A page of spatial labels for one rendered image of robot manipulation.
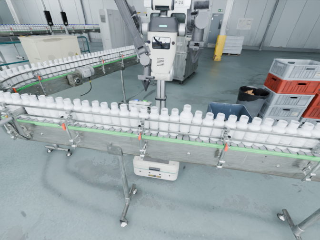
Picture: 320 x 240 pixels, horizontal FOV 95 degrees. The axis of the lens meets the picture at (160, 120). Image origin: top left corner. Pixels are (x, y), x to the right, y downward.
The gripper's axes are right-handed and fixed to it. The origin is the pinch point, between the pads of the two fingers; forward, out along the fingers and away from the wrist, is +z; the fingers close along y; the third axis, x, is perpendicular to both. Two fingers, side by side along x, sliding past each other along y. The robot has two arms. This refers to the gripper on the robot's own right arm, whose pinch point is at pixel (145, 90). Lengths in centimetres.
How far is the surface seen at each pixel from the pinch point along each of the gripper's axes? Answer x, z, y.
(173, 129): -16.5, 19.8, 21.4
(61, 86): 68, 8, -123
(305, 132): -19, 13, 86
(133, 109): -18.6, 10.2, -1.9
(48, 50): 241, -61, -301
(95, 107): -17.9, 11.5, -25.0
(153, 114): -18.1, 11.8, 9.5
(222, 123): -18, 13, 47
